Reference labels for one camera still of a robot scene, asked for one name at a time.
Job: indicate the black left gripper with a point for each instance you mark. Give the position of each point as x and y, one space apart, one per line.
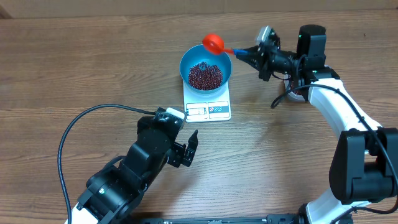
177 157

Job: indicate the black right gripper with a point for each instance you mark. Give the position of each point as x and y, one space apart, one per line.
263 61

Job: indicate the red measuring scoop blue handle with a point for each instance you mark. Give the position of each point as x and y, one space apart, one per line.
215 45

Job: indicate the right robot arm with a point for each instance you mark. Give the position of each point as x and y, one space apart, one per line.
364 166

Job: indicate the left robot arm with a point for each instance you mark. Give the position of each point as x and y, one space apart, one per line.
118 188

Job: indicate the white digital kitchen scale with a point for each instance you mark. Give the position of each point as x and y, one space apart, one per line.
207 106

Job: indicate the blue bowl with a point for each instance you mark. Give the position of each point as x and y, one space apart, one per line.
198 54

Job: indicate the red beans in bowl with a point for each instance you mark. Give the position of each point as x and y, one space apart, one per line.
205 77

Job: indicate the clear plastic container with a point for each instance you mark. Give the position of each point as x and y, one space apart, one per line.
294 95

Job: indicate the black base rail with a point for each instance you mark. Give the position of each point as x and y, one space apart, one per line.
269 219

